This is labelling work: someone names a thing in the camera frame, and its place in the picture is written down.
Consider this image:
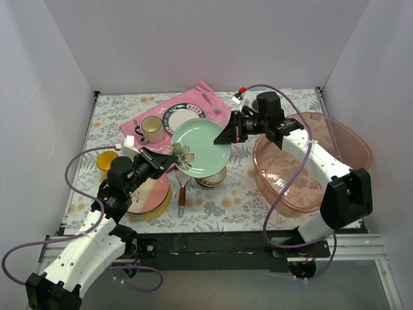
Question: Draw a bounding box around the yellow rimmed cream bowl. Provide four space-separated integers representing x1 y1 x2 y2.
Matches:
205 167 227 182

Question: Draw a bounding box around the pink transparent plastic bin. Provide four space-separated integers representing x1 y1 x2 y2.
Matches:
253 112 372 218

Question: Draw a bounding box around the yellow bottom plate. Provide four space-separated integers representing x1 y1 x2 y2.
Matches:
126 189 172 221

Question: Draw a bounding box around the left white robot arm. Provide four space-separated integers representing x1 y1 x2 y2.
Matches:
25 148 177 309

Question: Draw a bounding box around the metal spatula wooden handle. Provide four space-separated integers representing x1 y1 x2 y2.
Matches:
175 169 190 218

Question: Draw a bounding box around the pink cream branch plate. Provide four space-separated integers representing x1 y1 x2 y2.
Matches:
128 174 170 214

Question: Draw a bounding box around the silver fork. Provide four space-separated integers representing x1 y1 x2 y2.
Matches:
201 93 220 114

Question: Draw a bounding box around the purple cable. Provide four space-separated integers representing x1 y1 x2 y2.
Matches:
243 84 339 282
1 147 164 293

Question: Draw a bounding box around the pink satin cloth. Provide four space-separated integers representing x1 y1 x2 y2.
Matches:
120 81 239 154

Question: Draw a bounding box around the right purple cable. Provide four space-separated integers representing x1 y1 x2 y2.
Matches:
243 84 339 282

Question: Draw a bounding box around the yellow orange cup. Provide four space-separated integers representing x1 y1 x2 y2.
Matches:
96 151 119 173

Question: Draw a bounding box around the green rimmed white plate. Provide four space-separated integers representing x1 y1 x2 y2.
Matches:
161 103 206 134

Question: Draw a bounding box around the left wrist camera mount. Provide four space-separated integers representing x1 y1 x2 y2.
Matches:
115 135 139 160

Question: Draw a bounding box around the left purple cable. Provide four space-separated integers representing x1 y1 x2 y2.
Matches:
1 147 164 293

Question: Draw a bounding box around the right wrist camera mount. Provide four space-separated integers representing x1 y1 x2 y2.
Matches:
232 87 247 109

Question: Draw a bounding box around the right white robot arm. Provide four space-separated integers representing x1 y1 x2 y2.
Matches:
214 88 373 257

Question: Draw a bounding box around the cream mug black handle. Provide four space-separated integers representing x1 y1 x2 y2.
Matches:
139 116 165 143

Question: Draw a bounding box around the mint green flower plate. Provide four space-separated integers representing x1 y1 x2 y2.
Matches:
170 118 231 178

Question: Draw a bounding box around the pink mug purple inside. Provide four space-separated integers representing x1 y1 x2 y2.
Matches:
252 100 259 112

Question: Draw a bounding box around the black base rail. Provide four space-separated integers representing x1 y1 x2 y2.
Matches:
113 230 346 278

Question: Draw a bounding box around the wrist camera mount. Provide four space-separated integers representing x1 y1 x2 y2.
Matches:
115 135 139 160
232 87 247 109

